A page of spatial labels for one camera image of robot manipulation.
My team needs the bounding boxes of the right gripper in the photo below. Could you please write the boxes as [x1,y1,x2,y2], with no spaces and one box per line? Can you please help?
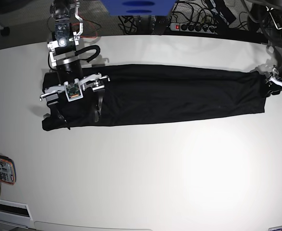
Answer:
[46,59,105,130]

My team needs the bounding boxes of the black T-shirt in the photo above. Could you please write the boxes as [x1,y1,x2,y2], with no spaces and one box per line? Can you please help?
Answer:
[42,64,266,131]

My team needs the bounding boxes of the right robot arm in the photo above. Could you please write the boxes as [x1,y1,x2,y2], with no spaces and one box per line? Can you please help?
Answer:
[39,0,110,122]

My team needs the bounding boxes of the black office chair wheel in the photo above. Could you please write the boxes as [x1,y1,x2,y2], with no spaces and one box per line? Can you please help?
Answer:
[0,27,10,37]

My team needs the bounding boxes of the blue plastic bin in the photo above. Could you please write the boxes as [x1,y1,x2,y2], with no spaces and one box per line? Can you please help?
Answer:
[101,0,175,16]

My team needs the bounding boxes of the white box on table edge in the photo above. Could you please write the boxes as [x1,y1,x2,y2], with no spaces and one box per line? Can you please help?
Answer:
[0,199,33,229]

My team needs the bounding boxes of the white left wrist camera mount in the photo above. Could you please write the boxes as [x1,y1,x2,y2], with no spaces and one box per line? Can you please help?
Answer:
[265,66,282,102]

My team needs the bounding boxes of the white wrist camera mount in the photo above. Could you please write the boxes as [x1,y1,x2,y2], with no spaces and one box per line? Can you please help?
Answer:
[265,66,282,102]
[39,73,110,102]

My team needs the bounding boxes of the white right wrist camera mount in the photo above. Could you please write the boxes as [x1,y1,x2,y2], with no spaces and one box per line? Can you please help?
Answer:
[39,73,110,102]

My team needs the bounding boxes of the tangled black cables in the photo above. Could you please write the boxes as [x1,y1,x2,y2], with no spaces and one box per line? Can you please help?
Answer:
[118,0,228,36]

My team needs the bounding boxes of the white power strip red switch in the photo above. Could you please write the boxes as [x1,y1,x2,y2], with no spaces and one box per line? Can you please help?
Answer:
[169,23,217,35]

